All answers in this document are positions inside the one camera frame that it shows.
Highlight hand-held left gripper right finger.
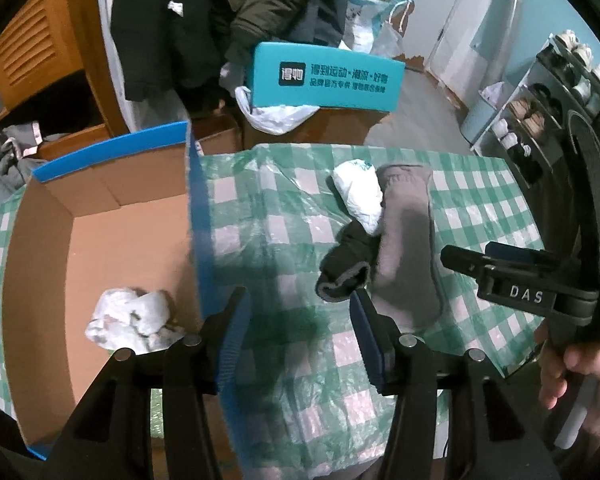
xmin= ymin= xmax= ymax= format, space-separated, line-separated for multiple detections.
xmin=349 ymin=289 xmax=561 ymax=480

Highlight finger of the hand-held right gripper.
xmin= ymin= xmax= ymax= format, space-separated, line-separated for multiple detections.
xmin=485 ymin=241 xmax=582 ymax=287
xmin=440 ymin=246 xmax=599 ymax=319

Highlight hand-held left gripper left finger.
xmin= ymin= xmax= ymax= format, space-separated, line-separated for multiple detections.
xmin=45 ymin=286 xmax=253 ymax=480

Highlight dark grey-cuffed sock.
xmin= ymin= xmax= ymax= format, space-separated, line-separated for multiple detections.
xmin=315 ymin=220 xmax=381 ymax=305

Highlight white socks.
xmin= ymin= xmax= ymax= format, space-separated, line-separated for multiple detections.
xmin=84 ymin=287 xmax=186 ymax=353

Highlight grey sock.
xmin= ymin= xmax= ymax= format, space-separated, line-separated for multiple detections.
xmin=367 ymin=162 xmax=443 ymax=333

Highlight white plastic bag green print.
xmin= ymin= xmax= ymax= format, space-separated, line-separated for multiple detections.
xmin=332 ymin=159 xmax=385 ymax=235

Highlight blue-rimmed cardboard box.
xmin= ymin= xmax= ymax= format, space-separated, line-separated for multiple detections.
xmin=2 ymin=121 xmax=216 ymax=461

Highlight metal shoe rack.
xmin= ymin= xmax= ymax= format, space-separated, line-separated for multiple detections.
xmin=480 ymin=34 xmax=600 ymax=187

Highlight green checkered tablecloth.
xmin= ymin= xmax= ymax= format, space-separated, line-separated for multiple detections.
xmin=0 ymin=142 xmax=578 ymax=480

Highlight rows of shoes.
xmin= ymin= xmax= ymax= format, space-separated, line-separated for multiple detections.
xmin=495 ymin=32 xmax=600 ymax=171

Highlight light blue trash bin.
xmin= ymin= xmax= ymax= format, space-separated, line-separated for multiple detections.
xmin=459 ymin=94 xmax=506 ymax=147

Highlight brown cardboard box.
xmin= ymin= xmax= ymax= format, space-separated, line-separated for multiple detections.
xmin=195 ymin=107 xmax=396 ymax=155

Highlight white translucent plastic bag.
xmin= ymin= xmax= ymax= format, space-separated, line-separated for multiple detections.
xmin=234 ymin=85 xmax=321 ymax=136

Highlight white door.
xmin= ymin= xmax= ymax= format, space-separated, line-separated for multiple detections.
xmin=427 ymin=0 xmax=525 ymax=111

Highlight teal printed box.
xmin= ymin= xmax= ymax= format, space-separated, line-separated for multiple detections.
xmin=244 ymin=42 xmax=407 ymax=113

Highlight clear plastic bag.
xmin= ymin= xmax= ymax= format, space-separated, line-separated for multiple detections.
xmin=370 ymin=0 xmax=416 ymax=59

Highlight grey clothing pile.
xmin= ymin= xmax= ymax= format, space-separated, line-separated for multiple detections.
xmin=0 ymin=119 xmax=47 ymax=192

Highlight white hanging cloth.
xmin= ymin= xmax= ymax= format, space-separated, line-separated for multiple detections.
xmin=97 ymin=0 xmax=133 ymax=133

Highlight black hanging jacket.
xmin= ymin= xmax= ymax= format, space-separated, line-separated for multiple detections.
xmin=111 ymin=0 xmax=222 ymax=111

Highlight olive hanging jacket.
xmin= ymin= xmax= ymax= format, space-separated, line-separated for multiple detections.
xmin=220 ymin=0 xmax=352 ymax=67

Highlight wooden louvered cabinet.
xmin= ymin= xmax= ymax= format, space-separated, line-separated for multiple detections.
xmin=0 ymin=0 xmax=131 ymax=161

